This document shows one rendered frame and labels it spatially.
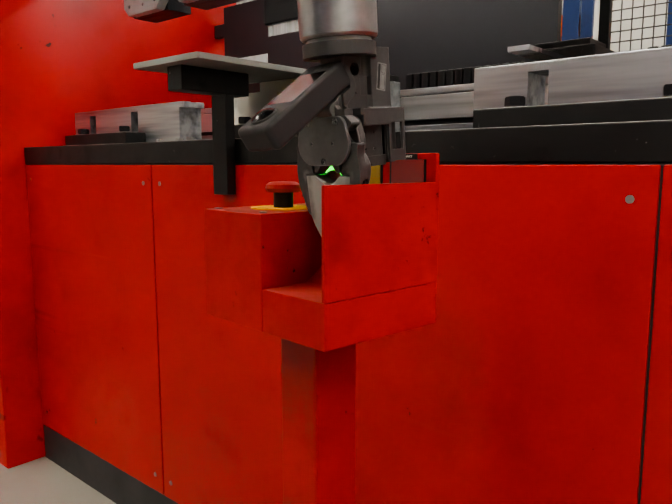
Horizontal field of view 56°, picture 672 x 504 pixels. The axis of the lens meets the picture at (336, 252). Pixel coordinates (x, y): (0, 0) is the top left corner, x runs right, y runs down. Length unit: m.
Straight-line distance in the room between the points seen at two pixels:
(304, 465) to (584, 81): 0.60
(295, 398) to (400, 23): 1.23
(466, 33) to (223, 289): 1.10
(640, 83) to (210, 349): 0.87
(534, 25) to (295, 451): 1.12
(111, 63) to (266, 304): 1.49
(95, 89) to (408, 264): 1.50
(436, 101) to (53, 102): 1.09
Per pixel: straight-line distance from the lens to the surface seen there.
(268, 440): 1.21
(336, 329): 0.58
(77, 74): 1.99
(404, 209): 0.63
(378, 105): 0.65
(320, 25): 0.61
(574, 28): 2.71
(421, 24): 1.71
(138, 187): 1.42
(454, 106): 1.30
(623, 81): 0.91
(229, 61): 1.07
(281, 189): 0.69
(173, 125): 1.52
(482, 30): 1.62
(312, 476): 0.72
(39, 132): 1.93
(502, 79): 0.97
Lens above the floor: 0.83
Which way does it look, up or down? 8 degrees down
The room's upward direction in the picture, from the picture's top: straight up
